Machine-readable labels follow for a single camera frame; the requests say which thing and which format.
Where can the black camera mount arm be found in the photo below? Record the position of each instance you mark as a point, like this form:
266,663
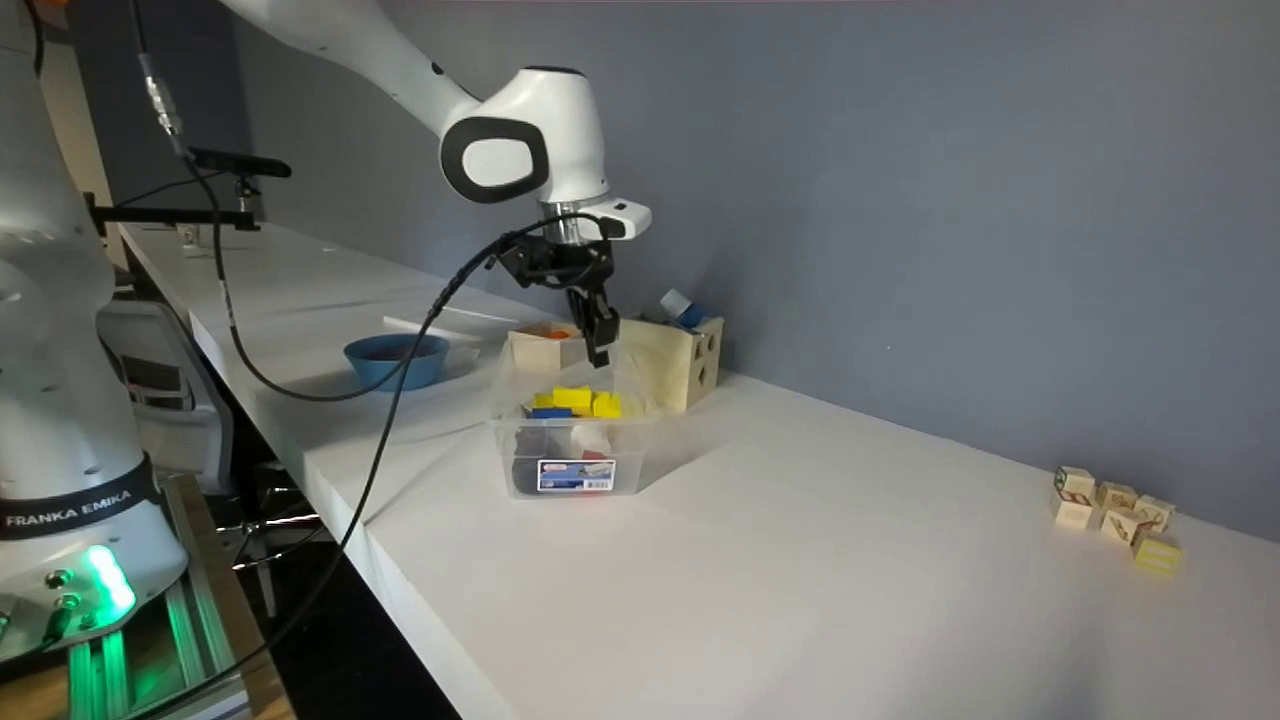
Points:
162,213

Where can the white control box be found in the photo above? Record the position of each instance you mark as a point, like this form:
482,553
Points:
175,401

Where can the robot mounting platform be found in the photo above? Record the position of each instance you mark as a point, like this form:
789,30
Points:
201,666

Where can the small open wooden box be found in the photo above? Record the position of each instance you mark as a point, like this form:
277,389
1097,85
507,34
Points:
532,353

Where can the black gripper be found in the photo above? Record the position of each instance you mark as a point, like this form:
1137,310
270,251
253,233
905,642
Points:
589,278

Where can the black stereo camera bar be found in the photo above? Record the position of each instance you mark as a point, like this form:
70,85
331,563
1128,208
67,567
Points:
247,166

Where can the small wooden letter block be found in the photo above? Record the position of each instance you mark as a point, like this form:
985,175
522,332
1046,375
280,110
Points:
1072,487
1123,528
1119,503
1072,517
1157,512

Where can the blue plastic bowl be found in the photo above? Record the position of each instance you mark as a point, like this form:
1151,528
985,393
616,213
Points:
397,368

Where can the white plastic cap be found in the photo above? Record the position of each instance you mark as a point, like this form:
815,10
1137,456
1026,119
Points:
679,301

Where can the wooden shape sorter box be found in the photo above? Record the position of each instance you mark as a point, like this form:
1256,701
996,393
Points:
662,366

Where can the yellowish wooden letter block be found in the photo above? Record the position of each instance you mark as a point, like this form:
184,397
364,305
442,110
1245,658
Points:
1157,556

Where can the clear plastic container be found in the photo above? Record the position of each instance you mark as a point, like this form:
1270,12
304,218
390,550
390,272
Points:
662,447

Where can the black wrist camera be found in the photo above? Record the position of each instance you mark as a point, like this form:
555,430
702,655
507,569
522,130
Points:
528,262

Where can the yellow toy piece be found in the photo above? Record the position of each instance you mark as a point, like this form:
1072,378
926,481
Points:
576,401

